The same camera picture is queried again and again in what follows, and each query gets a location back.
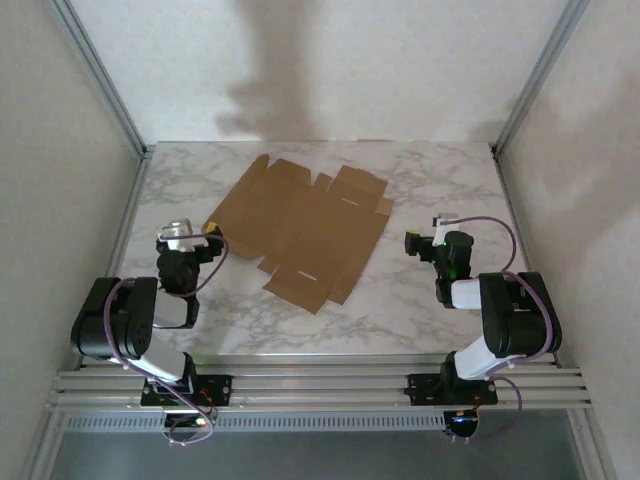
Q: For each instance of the brown cardboard paper box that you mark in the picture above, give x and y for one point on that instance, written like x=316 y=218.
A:
x=300 y=225

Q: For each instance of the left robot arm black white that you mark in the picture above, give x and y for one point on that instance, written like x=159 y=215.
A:
x=125 y=320

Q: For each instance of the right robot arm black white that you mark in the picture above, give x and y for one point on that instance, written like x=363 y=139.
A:
x=515 y=320

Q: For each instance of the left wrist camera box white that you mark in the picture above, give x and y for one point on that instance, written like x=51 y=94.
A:
x=180 y=232

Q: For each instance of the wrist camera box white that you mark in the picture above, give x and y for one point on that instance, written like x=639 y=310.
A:
x=442 y=232
x=180 y=232

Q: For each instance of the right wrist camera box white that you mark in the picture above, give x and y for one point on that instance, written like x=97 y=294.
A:
x=442 y=232

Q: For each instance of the aluminium side rail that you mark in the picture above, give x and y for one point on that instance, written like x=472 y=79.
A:
x=122 y=225
x=512 y=200

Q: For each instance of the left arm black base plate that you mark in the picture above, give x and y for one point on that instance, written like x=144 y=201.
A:
x=220 y=390

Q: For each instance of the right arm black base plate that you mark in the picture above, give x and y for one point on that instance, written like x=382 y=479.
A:
x=422 y=390

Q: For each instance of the aluminium mounting rail frame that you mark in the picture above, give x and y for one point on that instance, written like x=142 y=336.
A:
x=320 y=385

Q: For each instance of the aluminium corner post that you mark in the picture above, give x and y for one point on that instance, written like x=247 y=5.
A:
x=100 y=75
x=540 y=75

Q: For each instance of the aluminium frame leg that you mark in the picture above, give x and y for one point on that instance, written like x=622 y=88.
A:
x=595 y=450
x=40 y=450

